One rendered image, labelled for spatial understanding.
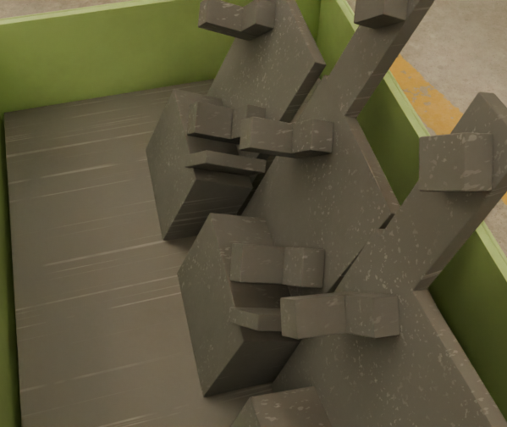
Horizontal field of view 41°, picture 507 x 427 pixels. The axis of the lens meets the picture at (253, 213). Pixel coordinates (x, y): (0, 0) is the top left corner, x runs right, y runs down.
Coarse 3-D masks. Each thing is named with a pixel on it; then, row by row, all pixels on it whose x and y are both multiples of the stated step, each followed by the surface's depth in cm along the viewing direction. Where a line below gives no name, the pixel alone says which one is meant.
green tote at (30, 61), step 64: (192, 0) 75; (320, 0) 79; (0, 64) 74; (64, 64) 77; (128, 64) 79; (192, 64) 81; (0, 128) 78; (384, 128) 68; (0, 192) 70; (0, 256) 63; (0, 320) 58; (448, 320) 63; (0, 384) 53
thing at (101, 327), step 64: (64, 128) 77; (128, 128) 77; (64, 192) 71; (128, 192) 71; (64, 256) 66; (128, 256) 66; (64, 320) 61; (128, 320) 61; (64, 384) 57; (128, 384) 57; (192, 384) 57
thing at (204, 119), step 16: (208, 0) 63; (256, 0) 62; (208, 16) 63; (224, 16) 64; (240, 16) 65; (256, 16) 62; (272, 16) 63; (224, 32) 65; (240, 32) 65; (256, 32) 64; (192, 112) 63; (208, 112) 63; (224, 112) 64; (240, 112) 63; (256, 112) 62; (192, 128) 63; (208, 128) 63; (224, 128) 64; (240, 128) 62
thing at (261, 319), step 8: (232, 312) 52; (240, 312) 51; (248, 312) 50; (256, 312) 50; (264, 312) 50; (272, 312) 51; (280, 312) 51; (232, 320) 52; (240, 320) 51; (248, 320) 49; (256, 320) 48; (264, 320) 48; (272, 320) 49; (280, 320) 49; (256, 328) 48; (264, 328) 48; (272, 328) 49; (280, 328) 49
